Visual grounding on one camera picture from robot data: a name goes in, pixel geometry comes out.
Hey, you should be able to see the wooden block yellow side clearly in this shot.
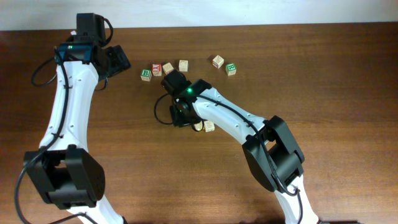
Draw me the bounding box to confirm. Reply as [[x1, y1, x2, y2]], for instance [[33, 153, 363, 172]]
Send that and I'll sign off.
[[193, 121, 204, 132]]

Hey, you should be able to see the wooden block number five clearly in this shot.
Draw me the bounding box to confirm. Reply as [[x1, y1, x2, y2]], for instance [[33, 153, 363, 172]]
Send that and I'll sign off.
[[204, 120, 215, 133]]

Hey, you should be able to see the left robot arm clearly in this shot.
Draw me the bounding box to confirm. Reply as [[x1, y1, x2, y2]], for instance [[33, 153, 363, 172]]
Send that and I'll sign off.
[[22, 13, 131, 223]]

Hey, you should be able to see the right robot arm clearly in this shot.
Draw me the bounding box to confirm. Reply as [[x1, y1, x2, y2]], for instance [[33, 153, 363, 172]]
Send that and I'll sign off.
[[161, 70, 320, 223]]

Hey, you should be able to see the green letter B block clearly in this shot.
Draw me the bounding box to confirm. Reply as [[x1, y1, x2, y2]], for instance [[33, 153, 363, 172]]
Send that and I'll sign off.
[[140, 69, 152, 82]]

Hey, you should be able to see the red letter Y block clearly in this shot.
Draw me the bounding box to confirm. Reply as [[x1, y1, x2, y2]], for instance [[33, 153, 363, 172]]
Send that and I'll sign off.
[[152, 63, 162, 77]]

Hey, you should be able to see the red letter E block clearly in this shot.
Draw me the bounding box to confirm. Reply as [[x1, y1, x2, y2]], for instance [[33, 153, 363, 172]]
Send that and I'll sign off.
[[162, 63, 174, 75]]

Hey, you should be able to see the plain wooden block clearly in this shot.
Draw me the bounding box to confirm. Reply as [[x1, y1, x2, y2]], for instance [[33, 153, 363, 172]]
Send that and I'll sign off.
[[178, 60, 188, 72]]

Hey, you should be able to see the wooden block red side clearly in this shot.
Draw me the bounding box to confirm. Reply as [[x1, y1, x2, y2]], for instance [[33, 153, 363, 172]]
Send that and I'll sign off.
[[212, 55, 224, 69]]

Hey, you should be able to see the green letter R block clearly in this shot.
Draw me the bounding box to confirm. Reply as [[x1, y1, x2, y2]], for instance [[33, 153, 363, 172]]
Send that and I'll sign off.
[[225, 63, 237, 76]]

